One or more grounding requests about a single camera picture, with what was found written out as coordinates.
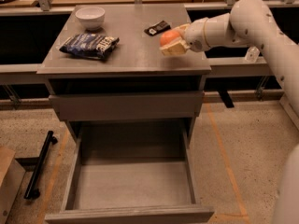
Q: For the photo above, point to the cardboard box at right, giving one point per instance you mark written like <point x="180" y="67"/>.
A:
<point x="288" y="109"/>

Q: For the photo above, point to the white ceramic bowl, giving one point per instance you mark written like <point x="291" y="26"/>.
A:
<point x="91" y="18"/>

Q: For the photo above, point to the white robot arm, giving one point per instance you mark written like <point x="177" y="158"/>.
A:
<point x="251" y="22"/>

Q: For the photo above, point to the black snack bar wrapper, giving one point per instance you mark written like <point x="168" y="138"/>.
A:
<point x="157" y="28"/>

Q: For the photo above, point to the grey drawer cabinet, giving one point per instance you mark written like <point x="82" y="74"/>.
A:
<point x="136" y="64"/>

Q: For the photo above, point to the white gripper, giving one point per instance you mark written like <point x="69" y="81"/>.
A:
<point x="195" y="35"/>

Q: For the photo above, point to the black metal bar handle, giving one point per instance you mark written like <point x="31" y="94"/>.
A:
<point x="32" y="191"/>

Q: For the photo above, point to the open grey middle drawer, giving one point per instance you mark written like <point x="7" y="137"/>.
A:
<point x="132" y="173"/>

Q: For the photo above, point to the closed grey top drawer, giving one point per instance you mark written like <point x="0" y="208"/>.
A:
<point x="127" y="106"/>

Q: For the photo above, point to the dark blue chip bag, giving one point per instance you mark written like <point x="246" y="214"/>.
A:
<point x="89" y="46"/>

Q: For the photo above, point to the grey shelf rail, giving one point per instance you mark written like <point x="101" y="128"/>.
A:
<point x="19" y="74"/>

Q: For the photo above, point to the clear sanitizer pump bottle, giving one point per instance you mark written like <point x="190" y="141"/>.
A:
<point x="252" y="54"/>

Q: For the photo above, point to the orange fruit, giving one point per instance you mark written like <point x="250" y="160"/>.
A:
<point x="168" y="37"/>

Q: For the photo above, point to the wooden box at left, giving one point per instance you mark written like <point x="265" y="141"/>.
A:
<point x="11" y="176"/>

